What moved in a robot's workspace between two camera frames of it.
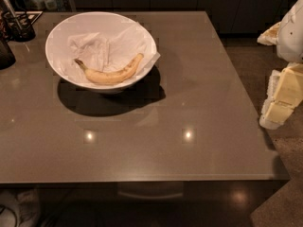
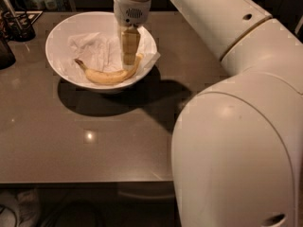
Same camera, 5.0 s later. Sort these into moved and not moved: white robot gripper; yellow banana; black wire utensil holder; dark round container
Moved: white robot gripper
Not moved: dark round container; black wire utensil holder; yellow banana
